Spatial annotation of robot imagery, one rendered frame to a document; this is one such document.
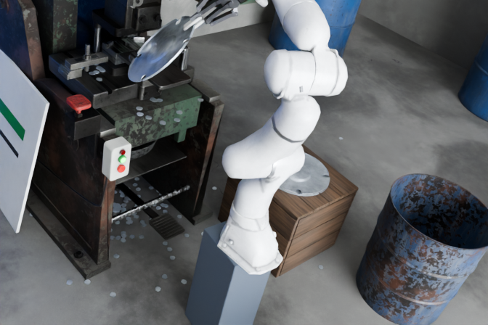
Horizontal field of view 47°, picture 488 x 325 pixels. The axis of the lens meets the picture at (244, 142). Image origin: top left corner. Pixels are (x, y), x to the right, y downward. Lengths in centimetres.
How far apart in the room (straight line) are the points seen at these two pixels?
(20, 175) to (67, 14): 65
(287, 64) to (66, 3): 101
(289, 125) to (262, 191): 32
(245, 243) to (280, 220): 50
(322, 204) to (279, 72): 98
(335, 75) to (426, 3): 364
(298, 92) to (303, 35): 14
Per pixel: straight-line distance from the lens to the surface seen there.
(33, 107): 218
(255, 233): 173
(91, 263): 227
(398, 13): 516
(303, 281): 242
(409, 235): 214
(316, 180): 234
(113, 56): 206
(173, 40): 185
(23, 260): 233
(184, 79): 194
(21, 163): 231
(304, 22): 141
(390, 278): 229
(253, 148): 154
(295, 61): 138
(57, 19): 214
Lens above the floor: 173
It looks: 34 degrees down
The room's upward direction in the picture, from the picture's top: 14 degrees clockwise
